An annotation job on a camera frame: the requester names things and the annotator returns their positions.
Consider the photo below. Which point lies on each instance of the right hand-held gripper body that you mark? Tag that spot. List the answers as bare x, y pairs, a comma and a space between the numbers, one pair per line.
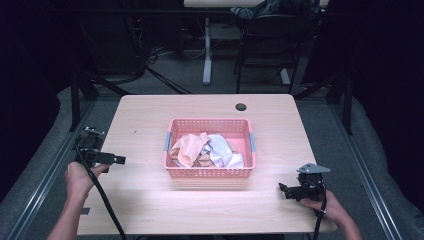
310, 186

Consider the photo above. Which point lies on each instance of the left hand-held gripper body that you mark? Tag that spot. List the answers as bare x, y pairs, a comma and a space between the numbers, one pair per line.
89, 146

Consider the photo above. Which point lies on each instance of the person's right hand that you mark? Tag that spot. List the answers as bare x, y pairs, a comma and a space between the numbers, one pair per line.
328, 208

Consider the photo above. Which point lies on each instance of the person's left hand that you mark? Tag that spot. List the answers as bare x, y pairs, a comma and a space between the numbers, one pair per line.
78, 180

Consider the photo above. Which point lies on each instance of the grey tape strip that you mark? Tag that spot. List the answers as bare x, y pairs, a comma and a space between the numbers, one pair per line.
85, 211

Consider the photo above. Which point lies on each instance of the black diagonal stand brace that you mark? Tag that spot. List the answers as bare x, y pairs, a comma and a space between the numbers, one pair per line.
106, 85

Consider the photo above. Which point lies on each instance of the pink cloth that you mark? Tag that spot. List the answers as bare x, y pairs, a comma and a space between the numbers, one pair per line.
190, 146

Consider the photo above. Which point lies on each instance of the white cloth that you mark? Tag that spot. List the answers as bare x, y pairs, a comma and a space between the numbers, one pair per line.
223, 150

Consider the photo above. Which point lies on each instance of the beige cloth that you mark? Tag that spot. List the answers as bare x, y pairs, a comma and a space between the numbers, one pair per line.
205, 162

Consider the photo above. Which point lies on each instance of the pink plastic basket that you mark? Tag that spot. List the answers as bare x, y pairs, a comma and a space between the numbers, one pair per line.
210, 125

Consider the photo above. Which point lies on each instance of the white desk leg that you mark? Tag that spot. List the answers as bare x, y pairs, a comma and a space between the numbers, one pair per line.
207, 56
285, 77

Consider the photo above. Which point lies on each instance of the black chair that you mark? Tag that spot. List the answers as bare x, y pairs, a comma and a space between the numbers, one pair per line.
266, 40

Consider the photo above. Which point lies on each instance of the dark patterned clothing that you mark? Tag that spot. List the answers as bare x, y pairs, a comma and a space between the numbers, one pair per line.
248, 10

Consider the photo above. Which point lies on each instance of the black metal stand post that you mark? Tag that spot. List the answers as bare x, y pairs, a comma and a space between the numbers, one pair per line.
75, 103

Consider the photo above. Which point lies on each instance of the aluminium floor rail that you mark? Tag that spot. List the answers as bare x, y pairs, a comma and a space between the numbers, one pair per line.
50, 176
363, 173

